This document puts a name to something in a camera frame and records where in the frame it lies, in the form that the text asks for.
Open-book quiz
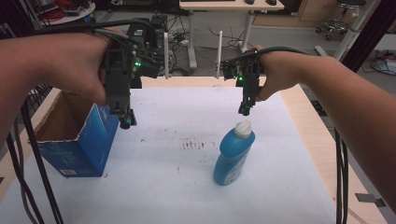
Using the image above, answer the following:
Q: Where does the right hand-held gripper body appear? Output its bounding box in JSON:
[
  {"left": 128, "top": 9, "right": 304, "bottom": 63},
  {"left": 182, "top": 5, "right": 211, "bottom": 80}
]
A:
[{"left": 215, "top": 30, "right": 265, "bottom": 107}]

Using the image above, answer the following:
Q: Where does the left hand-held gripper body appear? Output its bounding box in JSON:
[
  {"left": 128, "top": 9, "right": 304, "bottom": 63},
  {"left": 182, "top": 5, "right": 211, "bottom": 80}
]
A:
[{"left": 101, "top": 15, "right": 171, "bottom": 118}]

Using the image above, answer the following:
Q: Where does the blue cardboard carton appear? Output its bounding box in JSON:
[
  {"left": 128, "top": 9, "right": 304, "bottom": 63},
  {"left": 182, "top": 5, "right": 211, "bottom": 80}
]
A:
[{"left": 28, "top": 90, "right": 120, "bottom": 178}]

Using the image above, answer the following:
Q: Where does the blue bottle with white cap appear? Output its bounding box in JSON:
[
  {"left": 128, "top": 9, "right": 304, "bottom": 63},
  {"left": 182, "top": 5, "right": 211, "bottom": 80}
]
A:
[{"left": 212, "top": 119, "right": 256, "bottom": 187}]

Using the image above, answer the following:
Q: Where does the person's right hand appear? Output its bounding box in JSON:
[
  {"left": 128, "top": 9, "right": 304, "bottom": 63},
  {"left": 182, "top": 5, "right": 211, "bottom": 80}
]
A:
[{"left": 248, "top": 45, "right": 305, "bottom": 102}]

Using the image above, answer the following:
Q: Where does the person's left hand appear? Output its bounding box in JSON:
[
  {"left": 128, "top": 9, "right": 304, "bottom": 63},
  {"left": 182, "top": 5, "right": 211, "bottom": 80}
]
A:
[{"left": 46, "top": 28, "right": 123, "bottom": 106}]

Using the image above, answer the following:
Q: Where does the white table mat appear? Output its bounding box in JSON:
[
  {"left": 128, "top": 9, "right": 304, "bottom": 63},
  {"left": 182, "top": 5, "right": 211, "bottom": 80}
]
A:
[{"left": 0, "top": 86, "right": 338, "bottom": 224}]

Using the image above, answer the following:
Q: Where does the white-legged desk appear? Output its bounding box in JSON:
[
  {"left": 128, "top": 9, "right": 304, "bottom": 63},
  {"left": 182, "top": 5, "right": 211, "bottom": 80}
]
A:
[{"left": 178, "top": 0, "right": 285, "bottom": 70}]

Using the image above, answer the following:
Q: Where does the white power strip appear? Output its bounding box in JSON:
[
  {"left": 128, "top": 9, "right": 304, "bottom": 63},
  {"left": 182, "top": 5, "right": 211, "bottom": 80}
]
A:
[{"left": 173, "top": 32, "right": 190, "bottom": 49}]

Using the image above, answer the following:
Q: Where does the round white table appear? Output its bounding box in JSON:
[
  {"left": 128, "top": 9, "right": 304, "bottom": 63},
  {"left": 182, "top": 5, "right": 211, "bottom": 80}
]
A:
[{"left": 31, "top": 0, "right": 96, "bottom": 26}]

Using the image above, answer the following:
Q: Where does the wheeled office stool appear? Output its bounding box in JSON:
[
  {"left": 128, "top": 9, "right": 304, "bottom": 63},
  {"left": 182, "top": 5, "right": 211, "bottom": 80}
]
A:
[{"left": 315, "top": 0, "right": 368, "bottom": 42}]

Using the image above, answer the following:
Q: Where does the black metal stand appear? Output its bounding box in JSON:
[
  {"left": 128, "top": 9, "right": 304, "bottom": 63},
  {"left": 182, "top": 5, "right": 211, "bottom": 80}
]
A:
[{"left": 341, "top": 0, "right": 396, "bottom": 73}]

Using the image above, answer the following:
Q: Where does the dark tape patch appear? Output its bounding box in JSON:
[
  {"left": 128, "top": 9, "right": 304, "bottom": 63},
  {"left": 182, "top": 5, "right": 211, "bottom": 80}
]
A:
[{"left": 355, "top": 192, "right": 388, "bottom": 208}]

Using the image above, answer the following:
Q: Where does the thin black floor cable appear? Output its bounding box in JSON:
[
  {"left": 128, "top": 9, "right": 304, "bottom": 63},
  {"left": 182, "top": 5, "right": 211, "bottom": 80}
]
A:
[{"left": 208, "top": 26, "right": 250, "bottom": 50}]

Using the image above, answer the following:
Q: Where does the grey cable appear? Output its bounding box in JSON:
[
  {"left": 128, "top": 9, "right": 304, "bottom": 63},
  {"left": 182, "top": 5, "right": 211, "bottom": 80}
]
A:
[{"left": 12, "top": 27, "right": 138, "bottom": 224}]

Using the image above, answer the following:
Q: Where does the thick black cable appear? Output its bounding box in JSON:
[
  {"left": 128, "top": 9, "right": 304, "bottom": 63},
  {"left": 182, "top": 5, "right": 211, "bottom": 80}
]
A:
[
  {"left": 256, "top": 46, "right": 350, "bottom": 224},
  {"left": 6, "top": 19, "right": 159, "bottom": 224}
]

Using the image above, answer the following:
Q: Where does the white metal frame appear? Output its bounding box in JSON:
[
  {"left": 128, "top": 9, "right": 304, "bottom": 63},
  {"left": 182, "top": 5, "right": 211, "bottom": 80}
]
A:
[{"left": 314, "top": 0, "right": 382, "bottom": 61}]

